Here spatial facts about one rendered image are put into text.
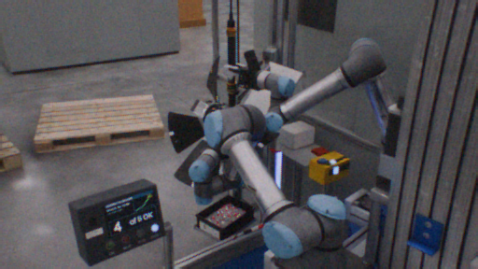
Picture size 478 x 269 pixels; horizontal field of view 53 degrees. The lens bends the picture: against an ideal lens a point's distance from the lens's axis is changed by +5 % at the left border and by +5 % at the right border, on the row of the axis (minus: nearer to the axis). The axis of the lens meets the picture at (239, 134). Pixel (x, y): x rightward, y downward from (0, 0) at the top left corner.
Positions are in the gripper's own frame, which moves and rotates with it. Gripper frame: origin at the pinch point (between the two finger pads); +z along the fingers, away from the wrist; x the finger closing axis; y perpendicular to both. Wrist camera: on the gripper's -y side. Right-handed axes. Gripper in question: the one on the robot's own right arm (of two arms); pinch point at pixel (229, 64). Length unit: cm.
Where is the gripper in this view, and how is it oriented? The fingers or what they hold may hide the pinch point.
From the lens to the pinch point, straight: 207.4
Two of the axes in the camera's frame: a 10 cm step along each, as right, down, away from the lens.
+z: -7.1, -3.0, 6.4
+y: -0.1, 9.1, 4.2
